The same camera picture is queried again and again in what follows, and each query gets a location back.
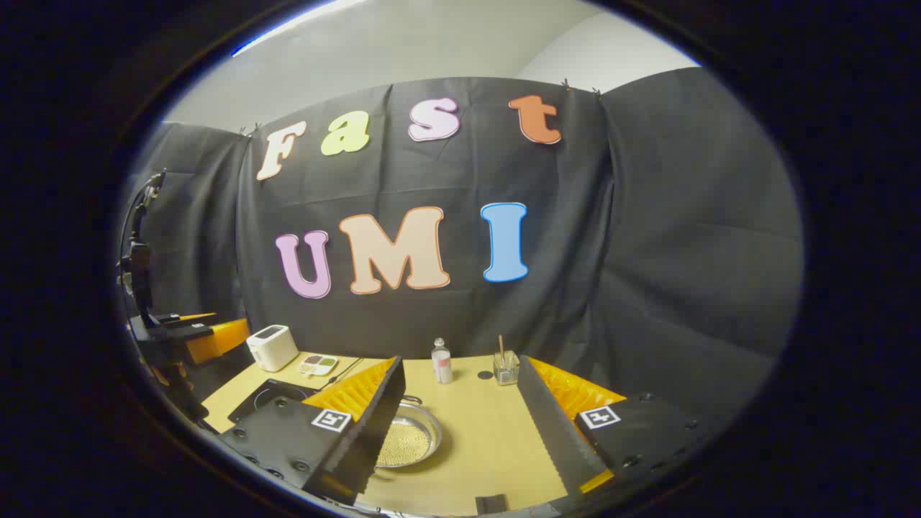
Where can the stainless steel pot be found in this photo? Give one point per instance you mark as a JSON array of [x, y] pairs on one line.
[[414, 439]]

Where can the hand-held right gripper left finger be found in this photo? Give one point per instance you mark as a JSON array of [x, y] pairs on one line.
[[367, 432]]

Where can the small ribbed glass jar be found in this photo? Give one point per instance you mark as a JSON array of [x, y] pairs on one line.
[[506, 373]]

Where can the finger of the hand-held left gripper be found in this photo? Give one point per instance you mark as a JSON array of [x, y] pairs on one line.
[[223, 337], [187, 317]]

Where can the black rectangular device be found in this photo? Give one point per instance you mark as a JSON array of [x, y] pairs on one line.
[[491, 505]]

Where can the white divided bean dish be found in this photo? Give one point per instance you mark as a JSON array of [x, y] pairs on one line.
[[318, 365]]

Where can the black induction cooktop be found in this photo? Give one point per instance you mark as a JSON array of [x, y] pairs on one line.
[[277, 396]]

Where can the small bottle with pink label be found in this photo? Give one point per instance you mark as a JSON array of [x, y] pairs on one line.
[[442, 367]]

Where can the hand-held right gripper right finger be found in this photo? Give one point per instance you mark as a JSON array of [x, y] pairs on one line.
[[554, 432]]

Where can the pile of yellow soybeans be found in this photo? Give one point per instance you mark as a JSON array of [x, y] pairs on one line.
[[403, 442]]

